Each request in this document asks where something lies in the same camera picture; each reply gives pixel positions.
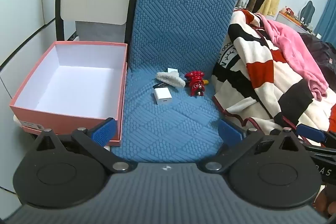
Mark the dark quilted garment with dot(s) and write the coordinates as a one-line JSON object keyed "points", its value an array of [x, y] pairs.
{"points": [[324, 53]]}

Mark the striped fleece blanket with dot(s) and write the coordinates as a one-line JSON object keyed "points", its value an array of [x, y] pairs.
{"points": [[262, 77]]}

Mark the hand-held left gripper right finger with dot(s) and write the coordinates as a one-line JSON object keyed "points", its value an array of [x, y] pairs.
{"points": [[229, 132]]}

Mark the pink cardboard box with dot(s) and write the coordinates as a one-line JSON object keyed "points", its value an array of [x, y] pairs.
{"points": [[78, 82]]}

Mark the blue curtain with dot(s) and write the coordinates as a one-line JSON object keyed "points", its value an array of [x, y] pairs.
{"points": [[328, 19]]}

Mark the white paper tag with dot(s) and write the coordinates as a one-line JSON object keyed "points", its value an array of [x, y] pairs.
{"points": [[173, 70]]}

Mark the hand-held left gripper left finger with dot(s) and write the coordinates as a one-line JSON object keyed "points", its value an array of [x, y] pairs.
{"points": [[103, 131]]}

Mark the red toy figure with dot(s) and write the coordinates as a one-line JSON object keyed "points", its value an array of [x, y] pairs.
{"points": [[194, 82]]}

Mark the person's right hand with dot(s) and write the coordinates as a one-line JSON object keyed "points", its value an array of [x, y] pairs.
{"points": [[324, 204]]}

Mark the black office chair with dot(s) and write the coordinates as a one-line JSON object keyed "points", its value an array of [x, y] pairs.
{"points": [[307, 12]]}

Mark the cluttered low shelf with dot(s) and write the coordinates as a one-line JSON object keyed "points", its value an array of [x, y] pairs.
{"points": [[294, 18]]}

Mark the white charger adapter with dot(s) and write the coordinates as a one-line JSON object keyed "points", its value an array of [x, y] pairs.
{"points": [[161, 96]]}

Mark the pink fleece garment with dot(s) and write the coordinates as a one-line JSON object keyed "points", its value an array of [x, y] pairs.
{"points": [[294, 48]]}

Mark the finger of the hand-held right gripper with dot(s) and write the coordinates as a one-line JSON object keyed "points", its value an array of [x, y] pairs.
{"points": [[311, 132]]}

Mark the white fluffy hair clip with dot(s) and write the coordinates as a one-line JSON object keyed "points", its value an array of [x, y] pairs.
{"points": [[169, 79]]}

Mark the blue textured mat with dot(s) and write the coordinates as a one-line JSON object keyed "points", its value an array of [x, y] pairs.
{"points": [[178, 19]]}

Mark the black flat stick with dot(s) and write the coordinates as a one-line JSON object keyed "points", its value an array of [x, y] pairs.
{"points": [[158, 85]]}

